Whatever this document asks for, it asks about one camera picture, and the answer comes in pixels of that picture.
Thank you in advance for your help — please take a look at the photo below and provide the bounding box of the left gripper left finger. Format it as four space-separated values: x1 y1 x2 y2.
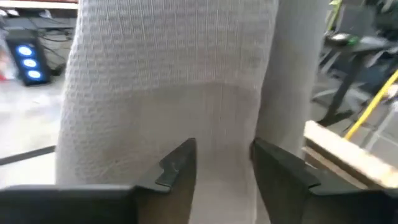
135 138 197 224

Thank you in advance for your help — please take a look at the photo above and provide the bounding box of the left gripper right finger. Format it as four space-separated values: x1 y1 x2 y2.
250 138 321 224

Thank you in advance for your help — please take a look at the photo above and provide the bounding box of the computer tower with blue fans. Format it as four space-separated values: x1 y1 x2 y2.
5 29 52 87

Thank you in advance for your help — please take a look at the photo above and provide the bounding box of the black office desk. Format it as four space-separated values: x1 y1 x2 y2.
310 30 398 127

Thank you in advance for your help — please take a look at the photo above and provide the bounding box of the grey waffle towel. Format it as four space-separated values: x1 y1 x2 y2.
55 0 330 224

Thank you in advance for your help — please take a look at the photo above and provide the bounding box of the yellow stick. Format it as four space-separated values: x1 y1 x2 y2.
343 68 398 141

